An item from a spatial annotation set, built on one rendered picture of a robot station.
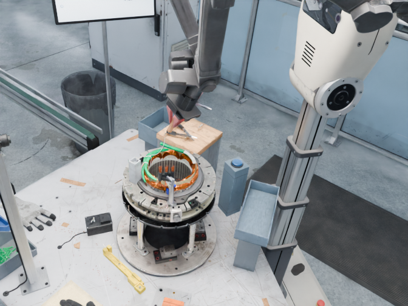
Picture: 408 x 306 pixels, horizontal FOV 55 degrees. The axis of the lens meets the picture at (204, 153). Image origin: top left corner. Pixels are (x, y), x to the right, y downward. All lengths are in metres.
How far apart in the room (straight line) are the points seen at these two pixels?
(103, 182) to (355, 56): 1.16
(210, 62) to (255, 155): 2.36
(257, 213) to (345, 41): 0.62
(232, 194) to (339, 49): 0.73
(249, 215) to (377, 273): 1.52
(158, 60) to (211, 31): 2.79
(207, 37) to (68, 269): 0.99
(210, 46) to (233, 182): 0.75
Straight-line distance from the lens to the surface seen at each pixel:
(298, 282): 2.21
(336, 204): 3.06
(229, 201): 1.62
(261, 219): 1.37
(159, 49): 3.59
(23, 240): 1.35
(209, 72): 1.00
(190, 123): 1.68
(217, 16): 0.82
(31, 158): 3.27
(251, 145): 3.40
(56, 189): 1.82
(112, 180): 1.82
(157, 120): 1.78
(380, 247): 2.92
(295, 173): 1.50
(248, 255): 1.47
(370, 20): 0.96
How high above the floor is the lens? 2.02
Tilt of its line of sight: 39 degrees down
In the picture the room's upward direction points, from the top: 6 degrees clockwise
